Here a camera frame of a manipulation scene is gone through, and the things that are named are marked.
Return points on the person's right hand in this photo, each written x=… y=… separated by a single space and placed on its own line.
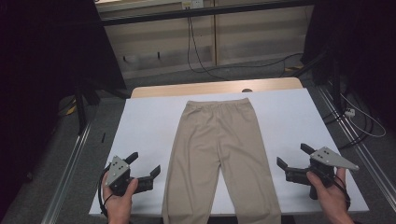
x=334 y=199

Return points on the white power plug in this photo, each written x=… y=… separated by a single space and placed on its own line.
x=350 y=112

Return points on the beige pants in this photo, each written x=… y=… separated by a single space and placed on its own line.
x=214 y=140

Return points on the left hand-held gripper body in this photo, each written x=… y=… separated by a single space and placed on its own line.
x=118 y=174

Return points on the white wall socket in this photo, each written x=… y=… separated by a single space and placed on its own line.
x=193 y=3

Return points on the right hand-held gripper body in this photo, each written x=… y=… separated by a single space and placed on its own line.
x=323 y=161

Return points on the white table mat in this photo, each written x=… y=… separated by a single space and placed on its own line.
x=149 y=124

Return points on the metal floor rail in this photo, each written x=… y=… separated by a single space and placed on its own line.
x=358 y=146
x=67 y=174

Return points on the small black floor object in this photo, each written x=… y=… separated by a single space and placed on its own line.
x=103 y=137

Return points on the black metal crossbar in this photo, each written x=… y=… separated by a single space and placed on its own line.
x=199 y=13

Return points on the person's left hand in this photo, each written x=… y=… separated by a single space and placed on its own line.
x=120 y=207

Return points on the black metal stand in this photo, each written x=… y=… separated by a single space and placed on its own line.
x=81 y=105
x=334 y=84

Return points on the dark round table grommet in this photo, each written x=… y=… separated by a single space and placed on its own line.
x=247 y=90

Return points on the black curtain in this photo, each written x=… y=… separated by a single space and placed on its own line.
x=367 y=46
x=37 y=62

